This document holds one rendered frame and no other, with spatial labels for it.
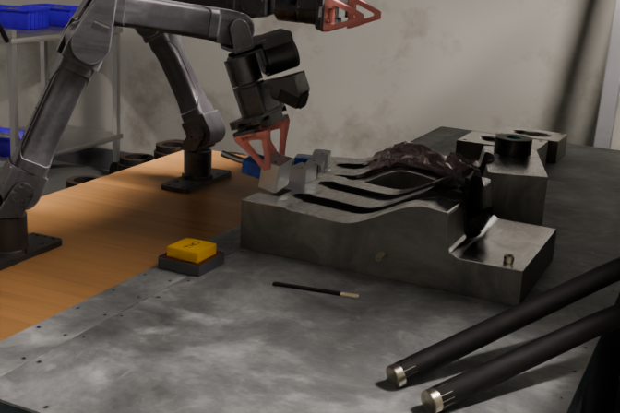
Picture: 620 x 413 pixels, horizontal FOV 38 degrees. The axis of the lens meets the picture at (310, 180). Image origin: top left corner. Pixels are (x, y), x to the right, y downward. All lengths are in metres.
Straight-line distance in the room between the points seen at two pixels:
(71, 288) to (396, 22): 3.25
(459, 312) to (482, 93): 3.05
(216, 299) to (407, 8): 3.22
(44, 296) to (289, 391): 0.46
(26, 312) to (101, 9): 0.48
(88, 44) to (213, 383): 0.61
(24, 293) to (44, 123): 0.28
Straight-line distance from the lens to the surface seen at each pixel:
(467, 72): 4.42
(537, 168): 1.92
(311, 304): 1.40
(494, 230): 1.63
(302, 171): 1.72
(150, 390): 1.14
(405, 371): 1.16
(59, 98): 1.53
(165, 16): 1.54
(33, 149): 1.53
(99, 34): 1.50
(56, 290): 1.45
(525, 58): 4.35
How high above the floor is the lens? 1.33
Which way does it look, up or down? 14 degrees down
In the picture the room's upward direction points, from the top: 3 degrees clockwise
